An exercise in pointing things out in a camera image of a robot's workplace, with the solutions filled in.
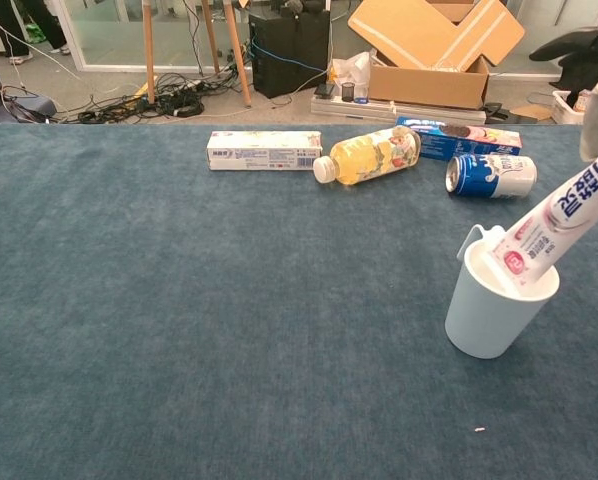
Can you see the white toothpaste tube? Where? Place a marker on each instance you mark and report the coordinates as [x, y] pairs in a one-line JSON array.
[[539, 235]]

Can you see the light blue plastic cup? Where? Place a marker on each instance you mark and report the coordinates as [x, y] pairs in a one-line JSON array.
[[484, 320]]

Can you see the blue white drink can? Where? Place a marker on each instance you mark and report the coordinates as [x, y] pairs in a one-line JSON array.
[[494, 175]]

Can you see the black mesh pen cup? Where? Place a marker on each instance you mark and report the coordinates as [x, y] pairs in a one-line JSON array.
[[348, 92]]

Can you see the white toothpaste box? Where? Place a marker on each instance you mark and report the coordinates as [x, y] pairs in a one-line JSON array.
[[259, 150]]

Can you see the small colourful carton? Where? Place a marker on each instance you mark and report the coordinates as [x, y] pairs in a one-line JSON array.
[[581, 102]]

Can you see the white plastic basket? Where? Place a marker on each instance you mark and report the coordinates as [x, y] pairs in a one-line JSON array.
[[566, 116]]

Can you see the black cloth cover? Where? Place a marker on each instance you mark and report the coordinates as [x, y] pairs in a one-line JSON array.
[[579, 80]]

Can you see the flat cardboard piece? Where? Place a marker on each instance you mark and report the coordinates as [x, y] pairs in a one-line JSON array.
[[531, 114]]

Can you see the black metal plates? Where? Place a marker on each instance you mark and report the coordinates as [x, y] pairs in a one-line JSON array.
[[494, 112]]

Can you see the blue cookie box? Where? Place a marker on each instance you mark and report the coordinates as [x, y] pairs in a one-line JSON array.
[[444, 145]]

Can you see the open cardboard box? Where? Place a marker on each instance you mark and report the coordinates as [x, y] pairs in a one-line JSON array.
[[429, 87]]

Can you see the flattened cardboard box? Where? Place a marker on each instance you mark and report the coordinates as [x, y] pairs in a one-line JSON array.
[[419, 30]]

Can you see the yellow drink bottle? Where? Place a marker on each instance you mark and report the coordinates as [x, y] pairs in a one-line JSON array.
[[369, 157]]

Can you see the grey aluminium rails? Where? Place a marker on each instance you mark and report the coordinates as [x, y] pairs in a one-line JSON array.
[[359, 112]]

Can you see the white plastic bag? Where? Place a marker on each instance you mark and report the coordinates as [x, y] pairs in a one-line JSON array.
[[351, 67]]

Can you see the black flat device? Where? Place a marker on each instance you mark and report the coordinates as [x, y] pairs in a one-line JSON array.
[[324, 91]]

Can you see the black computer tower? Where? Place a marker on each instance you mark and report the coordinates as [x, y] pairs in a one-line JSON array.
[[289, 55]]

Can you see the wooden leg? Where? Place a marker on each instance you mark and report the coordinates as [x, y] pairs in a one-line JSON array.
[[149, 50], [236, 50], [210, 35]]

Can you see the blue table cloth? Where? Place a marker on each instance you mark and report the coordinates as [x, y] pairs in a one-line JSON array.
[[179, 300]]

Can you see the dark blue chair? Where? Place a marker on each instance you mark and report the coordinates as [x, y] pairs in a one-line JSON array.
[[34, 107]]

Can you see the person in black trousers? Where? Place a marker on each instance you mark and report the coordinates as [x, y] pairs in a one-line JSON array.
[[9, 25]]

